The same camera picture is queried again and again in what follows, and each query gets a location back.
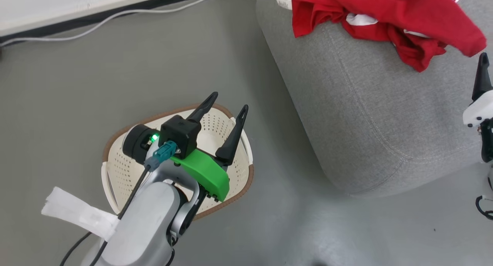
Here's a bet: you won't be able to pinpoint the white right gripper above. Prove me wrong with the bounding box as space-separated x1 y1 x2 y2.
462 52 493 129

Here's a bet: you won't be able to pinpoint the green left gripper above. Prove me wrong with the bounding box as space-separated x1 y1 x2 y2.
169 92 249 203

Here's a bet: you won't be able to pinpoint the red shorts white stripes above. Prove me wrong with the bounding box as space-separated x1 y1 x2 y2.
345 13 448 73

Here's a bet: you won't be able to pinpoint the red jersey black numbers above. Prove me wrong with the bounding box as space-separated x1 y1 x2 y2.
276 0 487 59

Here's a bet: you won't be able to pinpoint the beige perforated laundry basket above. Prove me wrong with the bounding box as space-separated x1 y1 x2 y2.
102 103 255 221

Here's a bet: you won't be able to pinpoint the grey fabric sofa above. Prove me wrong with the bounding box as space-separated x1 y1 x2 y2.
256 0 493 198

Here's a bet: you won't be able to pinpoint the black baseboard strip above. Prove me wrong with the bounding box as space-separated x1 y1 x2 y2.
0 0 231 39

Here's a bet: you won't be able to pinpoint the white tape strip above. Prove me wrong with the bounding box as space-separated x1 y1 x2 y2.
41 186 120 242

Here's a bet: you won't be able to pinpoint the teal cable connector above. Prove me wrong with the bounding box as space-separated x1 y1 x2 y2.
144 141 179 171

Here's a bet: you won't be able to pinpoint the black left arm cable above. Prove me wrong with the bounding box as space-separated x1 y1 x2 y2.
60 166 151 266

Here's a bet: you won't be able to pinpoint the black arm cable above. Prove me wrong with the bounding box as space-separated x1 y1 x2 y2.
475 177 493 221
60 166 151 266

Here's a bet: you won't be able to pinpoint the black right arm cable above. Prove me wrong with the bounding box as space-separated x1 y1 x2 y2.
475 177 493 221

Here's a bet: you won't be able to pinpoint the white floor cable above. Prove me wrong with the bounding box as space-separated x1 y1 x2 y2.
0 0 258 48

